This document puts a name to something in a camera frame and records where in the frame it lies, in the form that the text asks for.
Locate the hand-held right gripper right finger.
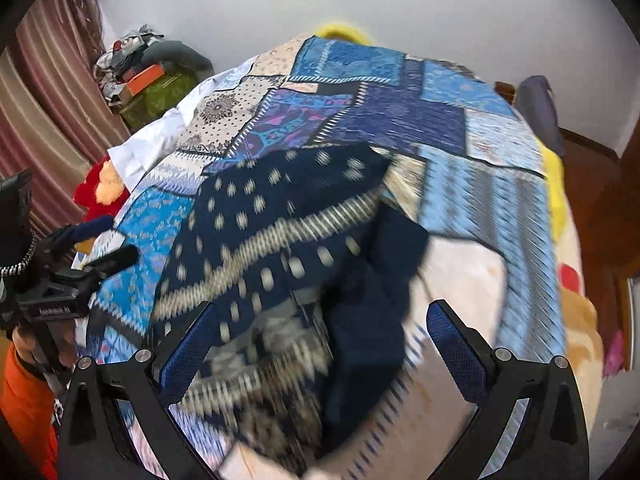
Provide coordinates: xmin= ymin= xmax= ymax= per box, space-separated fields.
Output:
xmin=425 ymin=299 xmax=592 ymax=480

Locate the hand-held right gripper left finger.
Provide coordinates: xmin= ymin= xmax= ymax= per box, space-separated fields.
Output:
xmin=57 ymin=300 xmax=221 ymax=480

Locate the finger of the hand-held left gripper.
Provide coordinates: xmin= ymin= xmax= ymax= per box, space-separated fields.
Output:
xmin=47 ymin=214 xmax=117 ymax=252
xmin=79 ymin=244 xmax=139 ymax=282

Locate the blue patchwork garment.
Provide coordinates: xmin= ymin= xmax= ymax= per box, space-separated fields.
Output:
xmin=75 ymin=35 xmax=567 ymax=480

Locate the person's left forearm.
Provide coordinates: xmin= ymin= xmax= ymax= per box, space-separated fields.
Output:
xmin=0 ymin=345 xmax=62 ymax=480

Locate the pile of clothes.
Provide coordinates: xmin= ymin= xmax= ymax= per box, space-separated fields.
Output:
xmin=94 ymin=24 xmax=166 ymax=97

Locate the person's left hand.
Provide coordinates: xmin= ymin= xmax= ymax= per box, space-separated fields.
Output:
xmin=12 ymin=319 xmax=78 ymax=376

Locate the red orange plush blanket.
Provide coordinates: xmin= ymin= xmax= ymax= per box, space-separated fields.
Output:
xmin=74 ymin=156 xmax=132 ymax=207

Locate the cream orange printed blanket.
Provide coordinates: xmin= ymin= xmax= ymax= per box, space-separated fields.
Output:
xmin=400 ymin=230 xmax=608 ymax=461

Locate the white sheet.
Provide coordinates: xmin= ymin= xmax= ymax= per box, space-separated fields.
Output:
xmin=109 ymin=80 xmax=242 ymax=189

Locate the striped pink curtain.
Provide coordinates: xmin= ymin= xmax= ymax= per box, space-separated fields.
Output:
xmin=0 ymin=0 xmax=132 ymax=242

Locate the green patterned box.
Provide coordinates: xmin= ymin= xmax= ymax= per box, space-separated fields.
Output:
xmin=117 ymin=72 xmax=202 ymax=132

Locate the orange box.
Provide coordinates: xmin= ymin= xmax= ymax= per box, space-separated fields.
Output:
xmin=122 ymin=63 xmax=167 ymax=96

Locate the pink object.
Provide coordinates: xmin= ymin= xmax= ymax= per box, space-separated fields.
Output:
xmin=602 ymin=329 xmax=627 ymax=377

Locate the grey cloth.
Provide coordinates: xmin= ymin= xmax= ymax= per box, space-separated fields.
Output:
xmin=145 ymin=40 xmax=216 ymax=75

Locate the grey bag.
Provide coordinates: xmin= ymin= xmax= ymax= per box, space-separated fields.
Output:
xmin=514 ymin=75 xmax=567 ymax=159

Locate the yellow fleece blanket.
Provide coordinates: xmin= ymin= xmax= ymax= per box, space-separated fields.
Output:
xmin=315 ymin=21 xmax=574 ymax=236

